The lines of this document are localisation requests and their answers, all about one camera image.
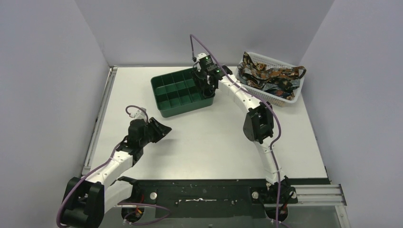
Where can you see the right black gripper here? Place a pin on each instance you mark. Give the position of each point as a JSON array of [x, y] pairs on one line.
[[196, 74]]

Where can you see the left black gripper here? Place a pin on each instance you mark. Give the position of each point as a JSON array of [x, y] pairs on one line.
[[152, 130]]

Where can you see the green compartment tray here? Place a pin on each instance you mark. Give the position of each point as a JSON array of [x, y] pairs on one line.
[[176, 93]]

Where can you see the white plastic basket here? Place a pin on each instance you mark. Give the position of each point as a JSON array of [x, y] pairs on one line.
[[270, 81]]

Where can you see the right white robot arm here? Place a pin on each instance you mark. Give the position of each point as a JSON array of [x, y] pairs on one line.
[[258, 124]]

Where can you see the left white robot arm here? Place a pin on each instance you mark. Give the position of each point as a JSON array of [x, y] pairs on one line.
[[100, 182]]

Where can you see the pile of patterned ties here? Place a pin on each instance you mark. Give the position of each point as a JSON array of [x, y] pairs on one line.
[[270, 77]]

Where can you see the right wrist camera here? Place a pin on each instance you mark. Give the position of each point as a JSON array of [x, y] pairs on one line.
[[197, 59]]

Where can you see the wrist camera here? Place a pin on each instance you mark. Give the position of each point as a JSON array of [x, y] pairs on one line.
[[197, 59], [139, 114]]

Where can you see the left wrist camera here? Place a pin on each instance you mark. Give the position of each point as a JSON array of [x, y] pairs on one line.
[[139, 114]]

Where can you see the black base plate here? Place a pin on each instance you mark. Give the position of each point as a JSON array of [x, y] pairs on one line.
[[158, 195]]

